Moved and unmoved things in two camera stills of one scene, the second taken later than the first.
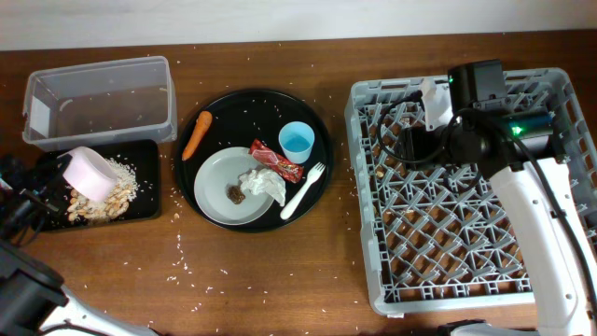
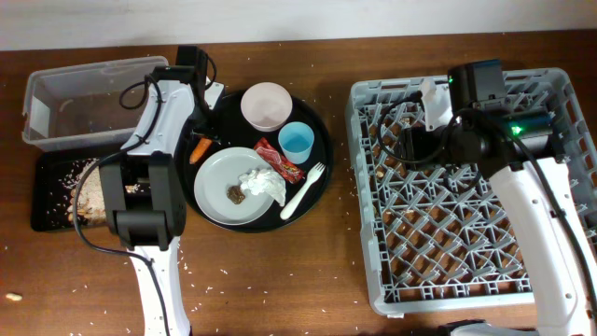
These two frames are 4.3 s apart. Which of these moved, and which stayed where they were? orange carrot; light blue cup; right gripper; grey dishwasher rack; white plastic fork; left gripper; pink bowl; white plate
Moved: orange carrot; left gripper; pink bowl
Stayed: grey dishwasher rack; white plastic fork; white plate; light blue cup; right gripper
